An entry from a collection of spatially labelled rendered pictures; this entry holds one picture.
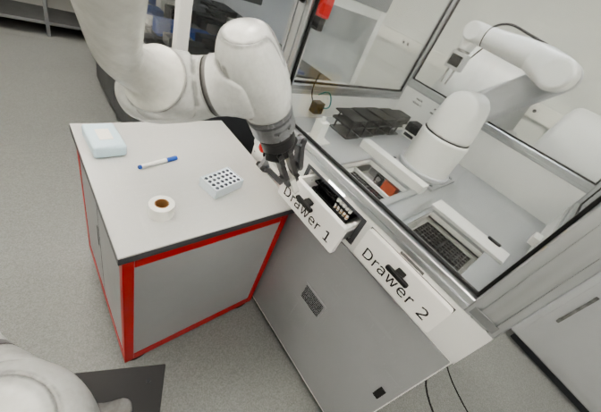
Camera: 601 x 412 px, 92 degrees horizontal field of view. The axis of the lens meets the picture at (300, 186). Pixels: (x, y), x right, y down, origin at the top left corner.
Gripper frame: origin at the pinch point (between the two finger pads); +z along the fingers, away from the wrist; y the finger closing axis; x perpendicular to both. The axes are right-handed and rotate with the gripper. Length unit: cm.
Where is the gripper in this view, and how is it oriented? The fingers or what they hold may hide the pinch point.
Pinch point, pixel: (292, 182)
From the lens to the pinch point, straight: 75.9
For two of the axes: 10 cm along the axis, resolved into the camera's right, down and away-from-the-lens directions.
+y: 7.9, -5.7, 2.1
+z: 1.5, 5.2, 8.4
